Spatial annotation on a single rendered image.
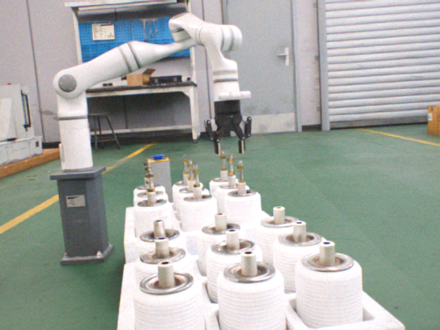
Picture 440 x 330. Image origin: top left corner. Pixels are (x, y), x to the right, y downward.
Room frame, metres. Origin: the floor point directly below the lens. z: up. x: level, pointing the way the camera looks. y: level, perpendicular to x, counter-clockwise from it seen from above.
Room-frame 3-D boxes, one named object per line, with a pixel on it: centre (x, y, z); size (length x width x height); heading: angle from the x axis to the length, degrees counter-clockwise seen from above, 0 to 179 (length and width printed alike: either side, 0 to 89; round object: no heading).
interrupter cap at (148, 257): (0.72, 0.10, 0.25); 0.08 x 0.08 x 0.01
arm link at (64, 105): (1.50, 0.47, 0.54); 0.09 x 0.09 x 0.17; 12
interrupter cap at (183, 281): (0.60, 0.08, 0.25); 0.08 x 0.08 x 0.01
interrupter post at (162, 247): (0.72, 0.10, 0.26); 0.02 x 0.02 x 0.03
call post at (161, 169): (1.54, 0.21, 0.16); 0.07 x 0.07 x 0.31; 10
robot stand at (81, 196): (1.50, 0.47, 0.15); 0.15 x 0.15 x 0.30; 88
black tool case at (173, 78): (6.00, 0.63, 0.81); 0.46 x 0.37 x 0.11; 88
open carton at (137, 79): (6.10, 0.99, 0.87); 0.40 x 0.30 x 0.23; 74
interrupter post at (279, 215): (0.87, -0.11, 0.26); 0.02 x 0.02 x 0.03
